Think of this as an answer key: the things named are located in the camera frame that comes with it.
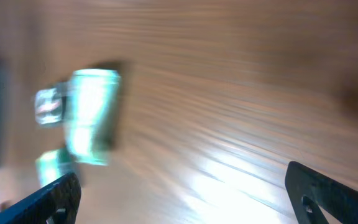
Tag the teal candy pouch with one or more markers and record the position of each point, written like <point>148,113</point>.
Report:
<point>91,109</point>

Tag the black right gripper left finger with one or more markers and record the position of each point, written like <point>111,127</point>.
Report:
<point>57,202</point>

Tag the green white tissue pack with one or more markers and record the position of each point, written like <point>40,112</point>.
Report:
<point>51,165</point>

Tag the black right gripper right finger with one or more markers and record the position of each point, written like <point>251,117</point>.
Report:
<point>310,192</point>

